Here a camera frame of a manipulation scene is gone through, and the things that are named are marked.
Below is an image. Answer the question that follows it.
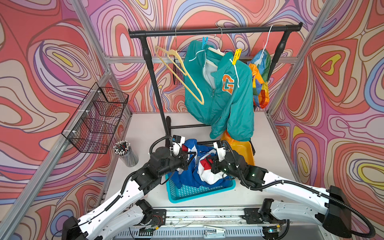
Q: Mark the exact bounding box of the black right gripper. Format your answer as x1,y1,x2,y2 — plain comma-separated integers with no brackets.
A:
205,155,243,181

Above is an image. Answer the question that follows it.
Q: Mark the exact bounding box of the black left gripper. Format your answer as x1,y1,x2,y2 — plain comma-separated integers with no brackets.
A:
157,151,197,179

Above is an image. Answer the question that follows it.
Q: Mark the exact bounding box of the blue white red jacket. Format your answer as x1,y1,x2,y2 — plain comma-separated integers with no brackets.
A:
168,139,232,189

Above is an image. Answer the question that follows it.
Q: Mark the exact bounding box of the teal green jacket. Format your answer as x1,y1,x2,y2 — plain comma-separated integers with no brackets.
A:
183,40,254,142

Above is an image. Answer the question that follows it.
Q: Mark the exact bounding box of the wooden hanger gold hook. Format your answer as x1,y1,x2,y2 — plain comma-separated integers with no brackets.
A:
155,46,205,105

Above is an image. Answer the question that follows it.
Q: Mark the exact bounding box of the blue clothespin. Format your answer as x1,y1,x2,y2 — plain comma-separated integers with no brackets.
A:
201,37,209,50

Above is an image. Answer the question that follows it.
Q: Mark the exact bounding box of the silver hook hanger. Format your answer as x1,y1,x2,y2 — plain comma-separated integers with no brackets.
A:
208,27,225,56

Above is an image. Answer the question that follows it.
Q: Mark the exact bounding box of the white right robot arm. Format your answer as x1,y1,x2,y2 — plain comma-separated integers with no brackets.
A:
211,140,376,239

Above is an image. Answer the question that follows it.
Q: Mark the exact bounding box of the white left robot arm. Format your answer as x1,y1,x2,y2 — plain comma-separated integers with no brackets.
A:
61,136,197,240

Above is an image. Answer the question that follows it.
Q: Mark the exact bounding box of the yellow plastic tray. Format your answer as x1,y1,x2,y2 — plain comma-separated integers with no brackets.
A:
221,131,255,166

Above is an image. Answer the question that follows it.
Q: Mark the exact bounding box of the teal plastic basket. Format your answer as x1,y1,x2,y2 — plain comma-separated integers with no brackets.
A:
166,180,236,204

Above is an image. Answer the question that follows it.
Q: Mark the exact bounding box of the cup of pencils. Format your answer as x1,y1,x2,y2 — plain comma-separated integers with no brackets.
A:
113,141,139,167

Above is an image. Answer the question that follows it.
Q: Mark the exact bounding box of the multicolour patchwork jacket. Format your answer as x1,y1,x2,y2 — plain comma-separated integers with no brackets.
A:
247,50,272,109

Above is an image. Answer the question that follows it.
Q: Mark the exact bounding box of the black clothes rack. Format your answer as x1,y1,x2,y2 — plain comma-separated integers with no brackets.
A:
129,22,303,136

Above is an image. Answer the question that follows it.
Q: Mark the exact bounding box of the small black wire basket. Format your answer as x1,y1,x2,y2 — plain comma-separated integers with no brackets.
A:
173,56,184,86

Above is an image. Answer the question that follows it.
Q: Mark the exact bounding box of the white wire hanger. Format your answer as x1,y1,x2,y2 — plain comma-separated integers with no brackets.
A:
256,25,273,66

